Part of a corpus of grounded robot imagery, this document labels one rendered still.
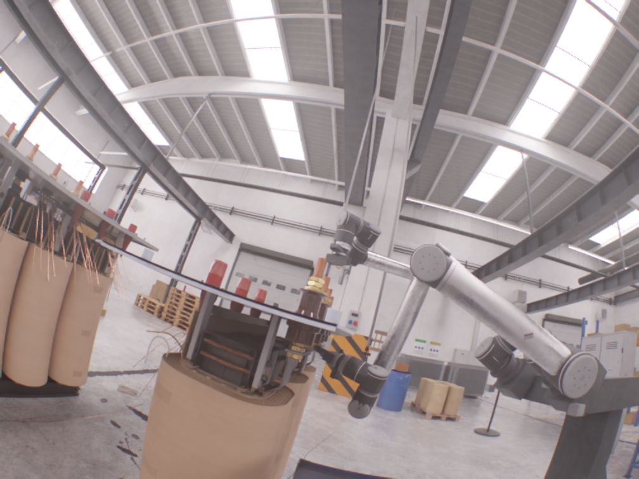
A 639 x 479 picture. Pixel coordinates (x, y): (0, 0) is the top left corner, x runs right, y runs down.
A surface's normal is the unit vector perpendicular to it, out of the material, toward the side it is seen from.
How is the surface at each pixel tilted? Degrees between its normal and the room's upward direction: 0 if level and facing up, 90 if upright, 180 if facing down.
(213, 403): 90
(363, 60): 180
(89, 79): 90
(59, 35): 90
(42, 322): 90
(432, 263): 106
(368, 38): 180
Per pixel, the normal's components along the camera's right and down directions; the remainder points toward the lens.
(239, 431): 0.25, -0.26
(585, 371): -0.37, -0.14
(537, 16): -0.18, 0.92
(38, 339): 0.96, 0.22
